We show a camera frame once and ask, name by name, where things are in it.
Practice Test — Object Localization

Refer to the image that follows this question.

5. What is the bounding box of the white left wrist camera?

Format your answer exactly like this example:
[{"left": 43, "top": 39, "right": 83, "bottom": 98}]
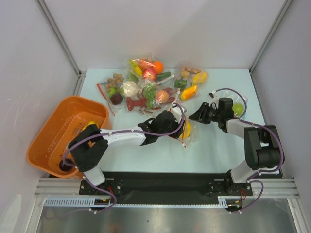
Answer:
[{"left": 169, "top": 102, "right": 187, "bottom": 123}]

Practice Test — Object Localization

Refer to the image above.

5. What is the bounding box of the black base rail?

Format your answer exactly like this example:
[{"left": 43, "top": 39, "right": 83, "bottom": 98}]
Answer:
[{"left": 79, "top": 170, "right": 253, "bottom": 206}]

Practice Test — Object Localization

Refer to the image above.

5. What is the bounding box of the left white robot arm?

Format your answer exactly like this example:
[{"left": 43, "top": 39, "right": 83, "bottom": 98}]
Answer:
[{"left": 68, "top": 110, "right": 185, "bottom": 194}]

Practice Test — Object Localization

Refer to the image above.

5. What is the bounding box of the white cable duct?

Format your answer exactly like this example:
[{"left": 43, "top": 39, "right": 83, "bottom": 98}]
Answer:
[{"left": 44, "top": 197, "right": 242, "bottom": 213}]

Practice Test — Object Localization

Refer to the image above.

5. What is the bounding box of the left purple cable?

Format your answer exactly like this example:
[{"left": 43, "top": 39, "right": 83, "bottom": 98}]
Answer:
[{"left": 62, "top": 103, "right": 187, "bottom": 212}]

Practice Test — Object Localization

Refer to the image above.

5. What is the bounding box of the dark purple fake fruit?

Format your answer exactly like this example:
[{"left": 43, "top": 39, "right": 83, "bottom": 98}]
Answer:
[{"left": 59, "top": 158, "right": 73, "bottom": 172}]

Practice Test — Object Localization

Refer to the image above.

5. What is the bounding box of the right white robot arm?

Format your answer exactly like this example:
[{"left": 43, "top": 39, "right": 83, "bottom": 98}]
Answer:
[{"left": 189, "top": 97, "right": 285, "bottom": 196}]

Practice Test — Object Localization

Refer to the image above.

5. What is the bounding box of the zip bag with yellow peppers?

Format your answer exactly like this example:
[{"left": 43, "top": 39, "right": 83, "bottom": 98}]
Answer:
[{"left": 173, "top": 61, "right": 209, "bottom": 102}]

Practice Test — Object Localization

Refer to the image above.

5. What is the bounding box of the yellow fake pepper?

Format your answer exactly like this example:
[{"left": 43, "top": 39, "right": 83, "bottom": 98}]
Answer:
[{"left": 82, "top": 121, "right": 100, "bottom": 130}]

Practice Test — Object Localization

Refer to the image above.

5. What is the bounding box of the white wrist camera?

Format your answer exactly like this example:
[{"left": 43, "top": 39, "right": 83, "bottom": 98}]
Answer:
[
  {"left": 208, "top": 90, "right": 219, "bottom": 106},
  {"left": 169, "top": 102, "right": 187, "bottom": 123}
]

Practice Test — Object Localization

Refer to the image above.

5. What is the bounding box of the zip bag with cauliflower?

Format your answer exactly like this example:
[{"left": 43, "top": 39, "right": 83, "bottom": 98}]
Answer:
[{"left": 96, "top": 72, "right": 139, "bottom": 115}]

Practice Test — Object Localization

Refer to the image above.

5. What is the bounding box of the zip bag with lobster grapes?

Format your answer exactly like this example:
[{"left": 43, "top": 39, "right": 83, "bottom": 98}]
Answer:
[{"left": 121, "top": 80, "right": 180, "bottom": 115}]

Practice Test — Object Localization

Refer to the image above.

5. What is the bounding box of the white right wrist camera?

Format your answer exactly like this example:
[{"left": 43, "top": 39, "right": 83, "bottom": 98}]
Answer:
[{"left": 208, "top": 90, "right": 219, "bottom": 106}]

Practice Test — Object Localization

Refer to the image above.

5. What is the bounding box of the orange plastic basket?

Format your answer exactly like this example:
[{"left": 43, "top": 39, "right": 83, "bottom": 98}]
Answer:
[{"left": 27, "top": 96, "right": 111, "bottom": 179}]

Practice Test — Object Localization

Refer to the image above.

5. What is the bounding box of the zip bag with orange top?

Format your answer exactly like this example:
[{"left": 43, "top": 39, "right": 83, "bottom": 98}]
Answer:
[{"left": 126, "top": 53, "right": 174, "bottom": 84}]

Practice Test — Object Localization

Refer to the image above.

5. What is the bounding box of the zip bag with green pear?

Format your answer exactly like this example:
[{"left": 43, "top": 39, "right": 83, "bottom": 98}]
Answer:
[{"left": 228, "top": 93, "right": 248, "bottom": 120}]

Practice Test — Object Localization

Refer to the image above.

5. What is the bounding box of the zip bag with yellow fruit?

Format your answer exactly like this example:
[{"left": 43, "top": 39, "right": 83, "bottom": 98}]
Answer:
[{"left": 169, "top": 105, "right": 199, "bottom": 148}]

